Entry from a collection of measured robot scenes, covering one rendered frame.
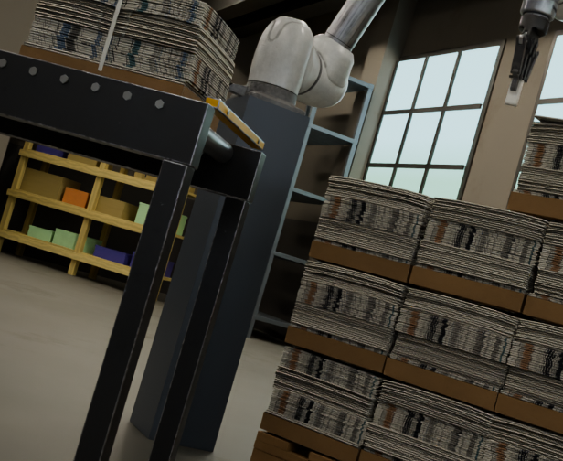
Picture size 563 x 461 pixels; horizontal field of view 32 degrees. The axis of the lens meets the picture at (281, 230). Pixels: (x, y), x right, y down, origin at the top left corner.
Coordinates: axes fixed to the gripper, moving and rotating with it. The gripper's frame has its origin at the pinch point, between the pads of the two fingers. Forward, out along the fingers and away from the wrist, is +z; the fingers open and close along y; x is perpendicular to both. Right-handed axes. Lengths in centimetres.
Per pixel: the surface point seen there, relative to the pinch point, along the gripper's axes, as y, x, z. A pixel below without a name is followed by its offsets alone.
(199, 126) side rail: -97, 18, 41
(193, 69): -83, 36, 28
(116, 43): -90, 51, 27
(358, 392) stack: -17, 10, 85
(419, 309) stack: -19, 0, 61
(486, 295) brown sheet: -18, -15, 53
